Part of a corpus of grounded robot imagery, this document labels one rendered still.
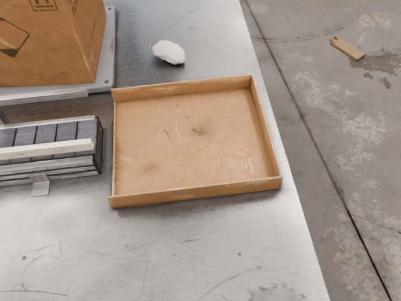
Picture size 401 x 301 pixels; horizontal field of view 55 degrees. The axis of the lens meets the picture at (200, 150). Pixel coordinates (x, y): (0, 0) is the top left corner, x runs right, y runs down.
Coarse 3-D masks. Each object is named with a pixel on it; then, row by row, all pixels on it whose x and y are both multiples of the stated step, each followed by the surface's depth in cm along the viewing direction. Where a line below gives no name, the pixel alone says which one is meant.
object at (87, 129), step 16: (16, 128) 74; (32, 128) 73; (48, 128) 73; (64, 128) 73; (80, 128) 73; (96, 128) 73; (0, 144) 71; (16, 144) 71; (32, 144) 71; (96, 144) 71; (0, 160) 69; (16, 160) 69; (32, 160) 69
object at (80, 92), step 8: (72, 88) 68; (80, 88) 68; (0, 96) 67; (8, 96) 67; (16, 96) 67; (24, 96) 67; (32, 96) 67; (40, 96) 67; (48, 96) 67; (56, 96) 67; (64, 96) 68; (72, 96) 68; (80, 96) 68; (0, 104) 67; (8, 104) 67; (16, 104) 68
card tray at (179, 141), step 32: (128, 96) 82; (160, 96) 83; (192, 96) 83; (224, 96) 83; (256, 96) 79; (128, 128) 78; (160, 128) 78; (192, 128) 78; (224, 128) 78; (256, 128) 77; (128, 160) 74; (160, 160) 74; (192, 160) 73; (224, 160) 73; (256, 160) 73; (128, 192) 70; (160, 192) 66; (192, 192) 67; (224, 192) 68
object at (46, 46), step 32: (0, 0) 68; (32, 0) 68; (64, 0) 68; (96, 0) 88; (0, 32) 73; (32, 32) 73; (64, 32) 73; (96, 32) 87; (0, 64) 79; (32, 64) 79; (64, 64) 80; (96, 64) 86
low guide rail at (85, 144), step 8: (40, 144) 67; (48, 144) 66; (56, 144) 66; (64, 144) 66; (72, 144) 66; (80, 144) 66; (88, 144) 66; (0, 152) 66; (8, 152) 66; (16, 152) 66; (24, 152) 66; (32, 152) 66; (40, 152) 67; (48, 152) 67; (56, 152) 67; (64, 152) 68
